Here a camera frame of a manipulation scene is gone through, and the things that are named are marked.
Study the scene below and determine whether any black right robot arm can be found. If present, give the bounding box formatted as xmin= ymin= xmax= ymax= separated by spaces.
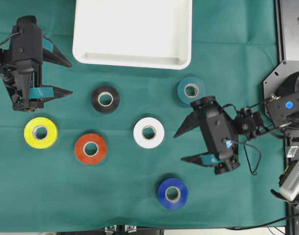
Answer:
xmin=174 ymin=71 xmax=299 ymax=175

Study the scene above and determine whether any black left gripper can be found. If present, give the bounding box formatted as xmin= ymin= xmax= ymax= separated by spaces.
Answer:
xmin=0 ymin=36 xmax=73 ymax=112

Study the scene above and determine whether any yellow tape roll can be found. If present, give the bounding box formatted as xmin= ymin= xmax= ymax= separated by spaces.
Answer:
xmin=24 ymin=117 xmax=58 ymax=149

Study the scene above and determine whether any white tape roll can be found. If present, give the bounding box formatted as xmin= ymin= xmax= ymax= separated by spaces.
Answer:
xmin=133 ymin=117 xmax=165 ymax=149

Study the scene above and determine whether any teal tape roll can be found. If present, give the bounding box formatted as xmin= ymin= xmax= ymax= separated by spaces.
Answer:
xmin=177 ymin=76 xmax=206 ymax=105

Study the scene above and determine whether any black tape roll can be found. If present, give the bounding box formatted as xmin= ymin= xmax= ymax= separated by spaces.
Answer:
xmin=91 ymin=85 xmax=120 ymax=114

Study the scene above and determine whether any blue tape roll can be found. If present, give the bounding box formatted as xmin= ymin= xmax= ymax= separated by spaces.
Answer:
xmin=157 ymin=178 xmax=188 ymax=211

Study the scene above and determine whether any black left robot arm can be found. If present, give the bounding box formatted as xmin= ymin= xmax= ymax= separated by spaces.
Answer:
xmin=0 ymin=33 xmax=73 ymax=112

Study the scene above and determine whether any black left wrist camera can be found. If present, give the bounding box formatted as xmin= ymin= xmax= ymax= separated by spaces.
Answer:
xmin=8 ymin=15 xmax=43 ymax=74

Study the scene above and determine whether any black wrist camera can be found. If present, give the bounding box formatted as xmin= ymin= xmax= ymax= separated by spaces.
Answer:
xmin=8 ymin=15 xmax=43 ymax=74
xmin=199 ymin=105 xmax=238 ymax=161

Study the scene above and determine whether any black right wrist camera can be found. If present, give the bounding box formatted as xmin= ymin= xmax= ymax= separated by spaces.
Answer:
xmin=199 ymin=105 xmax=238 ymax=161

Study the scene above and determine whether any white plastic tray case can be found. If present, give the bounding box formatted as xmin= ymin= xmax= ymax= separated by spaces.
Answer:
xmin=72 ymin=0 xmax=193 ymax=70

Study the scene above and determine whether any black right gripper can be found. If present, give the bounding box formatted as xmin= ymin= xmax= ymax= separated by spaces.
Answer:
xmin=173 ymin=96 xmax=240 ymax=174

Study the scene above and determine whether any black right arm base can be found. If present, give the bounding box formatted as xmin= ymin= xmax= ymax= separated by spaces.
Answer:
xmin=263 ymin=0 xmax=299 ymax=139

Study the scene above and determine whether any red tape roll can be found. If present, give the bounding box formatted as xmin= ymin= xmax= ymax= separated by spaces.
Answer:
xmin=74 ymin=133 xmax=107 ymax=165

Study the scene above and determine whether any silver vented box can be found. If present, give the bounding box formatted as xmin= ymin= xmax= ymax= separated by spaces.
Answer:
xmin=279 ymin=160 xmax=299 ymax=201

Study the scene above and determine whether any black left camera cable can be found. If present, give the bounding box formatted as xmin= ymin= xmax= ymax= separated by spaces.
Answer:
xmin=0 ymin=31 xmax=20 ymax=49

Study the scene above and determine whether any green table cloth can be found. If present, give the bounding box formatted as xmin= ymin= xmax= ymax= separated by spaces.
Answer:
xmin=0 ymin=0 xmax=285 ymax=232

